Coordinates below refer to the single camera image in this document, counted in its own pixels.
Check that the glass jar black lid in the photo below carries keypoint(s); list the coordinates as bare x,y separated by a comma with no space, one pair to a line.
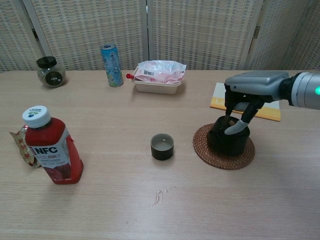
51,75

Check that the red juice bottle white cap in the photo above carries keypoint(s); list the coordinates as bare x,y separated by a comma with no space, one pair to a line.
52,150

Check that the small metal cup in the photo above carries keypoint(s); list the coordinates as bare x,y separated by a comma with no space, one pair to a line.
162,151

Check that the gold red snack packet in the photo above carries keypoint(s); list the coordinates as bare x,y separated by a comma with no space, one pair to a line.
21,147

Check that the woven folding screen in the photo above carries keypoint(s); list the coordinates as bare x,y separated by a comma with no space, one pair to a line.
87,32

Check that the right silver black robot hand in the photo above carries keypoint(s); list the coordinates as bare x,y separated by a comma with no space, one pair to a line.
260,83

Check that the black teapot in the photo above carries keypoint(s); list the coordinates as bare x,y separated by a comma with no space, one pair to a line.
230,145

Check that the pink white plastic pouch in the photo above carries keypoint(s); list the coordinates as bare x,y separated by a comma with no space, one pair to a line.
160,71

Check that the round woven brown coaster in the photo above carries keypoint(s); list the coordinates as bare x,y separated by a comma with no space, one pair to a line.
225,162

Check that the white yellow book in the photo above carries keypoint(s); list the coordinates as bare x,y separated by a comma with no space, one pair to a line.
270,112

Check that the light blue drink can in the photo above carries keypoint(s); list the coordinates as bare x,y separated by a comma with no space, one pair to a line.
112,66

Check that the beige food tray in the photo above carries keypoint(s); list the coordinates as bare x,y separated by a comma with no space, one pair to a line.
157,88

